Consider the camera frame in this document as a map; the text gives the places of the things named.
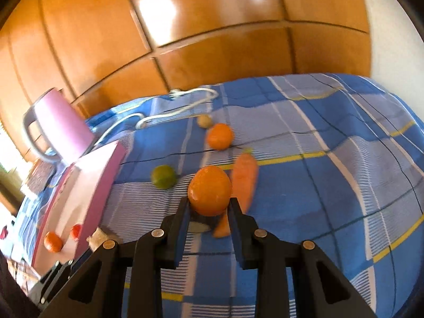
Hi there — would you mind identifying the round orange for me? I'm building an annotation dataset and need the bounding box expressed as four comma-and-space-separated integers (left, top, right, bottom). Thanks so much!
205, 123, 234, 150

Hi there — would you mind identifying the patterned decorative box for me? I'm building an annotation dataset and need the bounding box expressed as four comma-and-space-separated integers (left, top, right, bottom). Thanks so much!
20, 159, 55, 195

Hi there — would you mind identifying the large orange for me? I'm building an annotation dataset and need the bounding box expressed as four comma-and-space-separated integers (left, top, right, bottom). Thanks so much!
187, 166, 232, 217

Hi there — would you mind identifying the pink electric kettle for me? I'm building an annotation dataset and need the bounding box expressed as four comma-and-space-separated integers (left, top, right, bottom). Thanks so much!
23, 88, 96, 165

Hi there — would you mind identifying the white power cable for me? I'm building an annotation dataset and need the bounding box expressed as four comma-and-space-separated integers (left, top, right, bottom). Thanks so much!
96, 87, 220, 146

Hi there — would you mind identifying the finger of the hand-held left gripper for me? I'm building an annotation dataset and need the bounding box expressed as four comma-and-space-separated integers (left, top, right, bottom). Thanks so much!
28, 260, 75, 308

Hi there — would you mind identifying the small orange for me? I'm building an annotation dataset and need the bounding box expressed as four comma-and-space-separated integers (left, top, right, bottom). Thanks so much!
44, 231, 63, 252

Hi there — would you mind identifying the green tomato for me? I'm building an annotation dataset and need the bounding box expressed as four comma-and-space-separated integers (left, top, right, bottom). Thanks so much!
151, 165, 177, 190

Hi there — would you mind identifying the orange carrot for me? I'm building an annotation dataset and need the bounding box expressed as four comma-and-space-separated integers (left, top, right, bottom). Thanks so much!
212, 152, 259, 238

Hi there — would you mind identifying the blue plaid blanket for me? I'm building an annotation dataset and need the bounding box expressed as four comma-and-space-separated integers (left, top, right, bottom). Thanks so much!
13, 73, 424, 318

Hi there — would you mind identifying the wooden wardrobe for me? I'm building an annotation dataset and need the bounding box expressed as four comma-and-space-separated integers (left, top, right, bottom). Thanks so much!
0, 0, 372, 160

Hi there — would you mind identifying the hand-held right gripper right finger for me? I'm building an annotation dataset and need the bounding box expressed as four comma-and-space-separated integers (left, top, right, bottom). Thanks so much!
228, 198, 378, 318

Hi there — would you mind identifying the pink tray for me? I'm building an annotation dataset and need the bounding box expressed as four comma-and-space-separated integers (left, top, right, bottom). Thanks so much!
31, 140, 127, 274

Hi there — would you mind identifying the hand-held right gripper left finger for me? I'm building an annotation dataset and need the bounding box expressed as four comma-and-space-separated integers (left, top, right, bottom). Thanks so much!
40, 198, 191, 318

